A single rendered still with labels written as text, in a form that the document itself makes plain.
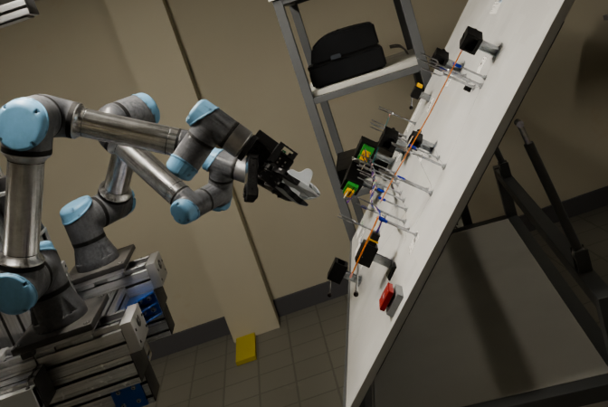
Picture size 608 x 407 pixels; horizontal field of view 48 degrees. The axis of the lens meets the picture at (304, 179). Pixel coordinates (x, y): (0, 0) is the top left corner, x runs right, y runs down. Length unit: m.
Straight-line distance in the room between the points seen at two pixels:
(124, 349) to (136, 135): 0.59
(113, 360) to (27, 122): 0.70
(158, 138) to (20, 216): 0.38
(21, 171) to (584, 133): 3.68
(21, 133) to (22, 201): 0.17
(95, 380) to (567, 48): 3.50
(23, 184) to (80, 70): 2.53
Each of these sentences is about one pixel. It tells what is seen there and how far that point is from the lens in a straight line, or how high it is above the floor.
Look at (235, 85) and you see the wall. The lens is 4.12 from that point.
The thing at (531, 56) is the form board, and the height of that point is 1.53.
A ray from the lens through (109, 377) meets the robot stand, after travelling 2.01.
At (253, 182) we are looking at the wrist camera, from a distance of 1.60.
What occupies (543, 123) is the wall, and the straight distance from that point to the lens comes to 4.55.
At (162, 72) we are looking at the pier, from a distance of 3.97.
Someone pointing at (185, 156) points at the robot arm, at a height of 1.51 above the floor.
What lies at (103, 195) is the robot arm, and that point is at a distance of 2.45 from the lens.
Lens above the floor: 1.73
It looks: 13 degrees down
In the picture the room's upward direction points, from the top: 18 degrees counter-clockwise
